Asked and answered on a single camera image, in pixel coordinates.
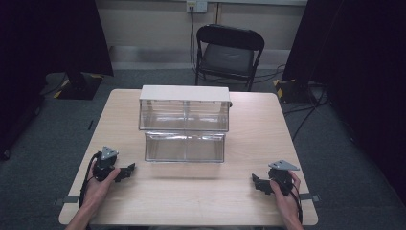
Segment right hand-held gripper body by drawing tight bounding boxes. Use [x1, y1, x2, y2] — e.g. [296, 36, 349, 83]
[267, 159, 301, 196]

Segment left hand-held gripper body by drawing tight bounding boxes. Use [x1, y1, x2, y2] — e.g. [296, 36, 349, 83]
[92, 146, 120, 183]

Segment person's right hand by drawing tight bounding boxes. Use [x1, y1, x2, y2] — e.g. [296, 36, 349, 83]
[269, 170, 303, 219]

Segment person's left hand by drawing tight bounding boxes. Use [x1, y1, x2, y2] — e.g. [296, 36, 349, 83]
[83, 166, 123, 209]

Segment grey tape strip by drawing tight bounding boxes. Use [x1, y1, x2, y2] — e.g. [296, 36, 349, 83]
[53, 195, 80, 206]
[299, 193, 322, 203]

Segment clear acrylic drawer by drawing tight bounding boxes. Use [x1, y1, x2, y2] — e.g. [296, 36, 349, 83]
[144, 129, 227, 164]

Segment clear cabinet with white top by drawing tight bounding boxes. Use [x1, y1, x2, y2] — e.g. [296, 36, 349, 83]
[138, 84, 233, 132]

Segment black stand base yellow striped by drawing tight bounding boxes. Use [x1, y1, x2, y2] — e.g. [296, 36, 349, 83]
[272, 78, 319, 105]

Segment black curtain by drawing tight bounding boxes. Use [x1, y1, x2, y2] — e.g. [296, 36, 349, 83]
[0, 0, 115, 161]
[282, 0, 406, 205]

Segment black folding chair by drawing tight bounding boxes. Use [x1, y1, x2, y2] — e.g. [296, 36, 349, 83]
[194, 23, 266, 93]

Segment left hand-held gripper black cable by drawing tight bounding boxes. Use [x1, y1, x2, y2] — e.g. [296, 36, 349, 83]
[79, 151, 102, 209]

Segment hand-held gripper black cable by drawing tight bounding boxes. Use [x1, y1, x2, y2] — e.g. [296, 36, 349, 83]
[79, 151, 102, 209]
[288, 181, 305, 225]

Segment right hand-held gripper black cable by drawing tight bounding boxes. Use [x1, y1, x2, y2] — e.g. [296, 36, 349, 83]
[288, 181, 305, 225]

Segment black floor cables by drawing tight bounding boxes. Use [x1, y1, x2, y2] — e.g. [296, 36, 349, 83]
[253, 63, 329, 142]

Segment black cable from wall outlet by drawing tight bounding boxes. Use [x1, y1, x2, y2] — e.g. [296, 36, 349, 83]
[189, 5, 205, 78]

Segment white wall outlet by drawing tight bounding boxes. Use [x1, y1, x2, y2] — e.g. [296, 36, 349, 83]
[186, 0, 209, 14]

